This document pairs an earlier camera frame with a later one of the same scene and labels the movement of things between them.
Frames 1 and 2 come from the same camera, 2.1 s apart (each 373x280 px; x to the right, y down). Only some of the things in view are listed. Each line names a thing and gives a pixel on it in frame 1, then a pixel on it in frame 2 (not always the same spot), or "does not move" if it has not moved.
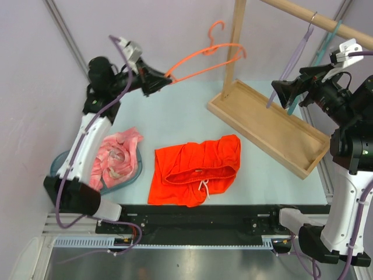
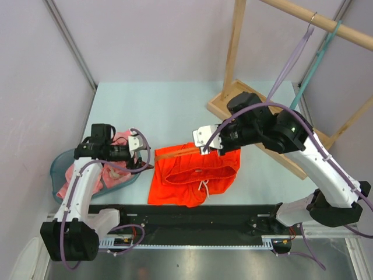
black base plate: (210, 221) does not move
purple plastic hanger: (294, 58) does not move
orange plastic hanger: (208, 50) to (176, 153)
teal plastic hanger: (328, 43) does not move
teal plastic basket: (58, 157) does not move
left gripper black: (150, 86) to (139, 163)
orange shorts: (185, 174) does not move
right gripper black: (287, 90) to (225, 146)
